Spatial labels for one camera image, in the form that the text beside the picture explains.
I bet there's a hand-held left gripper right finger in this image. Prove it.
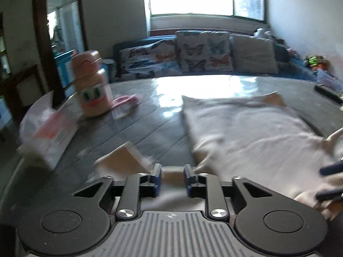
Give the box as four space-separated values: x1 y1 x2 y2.
183 164 272 221

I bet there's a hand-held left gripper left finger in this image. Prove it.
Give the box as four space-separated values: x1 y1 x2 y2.
73 163 163 221

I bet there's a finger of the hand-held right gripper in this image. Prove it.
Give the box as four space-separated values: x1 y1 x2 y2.
320 162 343 177
316 187 343 202

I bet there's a cream garment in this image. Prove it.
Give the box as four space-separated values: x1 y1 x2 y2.
94 92 343 220

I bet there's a black remote control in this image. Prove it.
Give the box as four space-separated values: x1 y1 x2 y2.
314 85 341 103

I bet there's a dark blue sofa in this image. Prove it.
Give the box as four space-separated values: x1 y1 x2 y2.
113 31 322 82

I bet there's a green plush toy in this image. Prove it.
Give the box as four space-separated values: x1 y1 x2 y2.
307 55 329 71

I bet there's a pink cartoon face bottle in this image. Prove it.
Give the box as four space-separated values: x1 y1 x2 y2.
72 50 112 119

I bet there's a white pink tissue pack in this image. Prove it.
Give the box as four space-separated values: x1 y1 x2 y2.
17 91 79 170

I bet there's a long butterfly print cushion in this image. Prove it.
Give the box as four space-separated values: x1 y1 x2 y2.
119 39 183 79

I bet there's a grey pillow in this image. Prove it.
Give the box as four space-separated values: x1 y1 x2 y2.
230 33 278 75

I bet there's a white plush toy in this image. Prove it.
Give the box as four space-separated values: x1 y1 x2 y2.
253 28 271 38

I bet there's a dark wooden cabinet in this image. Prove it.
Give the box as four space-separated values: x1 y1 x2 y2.
0 64 45 134

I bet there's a pink strap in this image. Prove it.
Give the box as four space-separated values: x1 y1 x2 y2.
111 94 140 118

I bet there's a dark wooden door frame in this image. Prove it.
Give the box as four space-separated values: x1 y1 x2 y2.
32 0 89 105

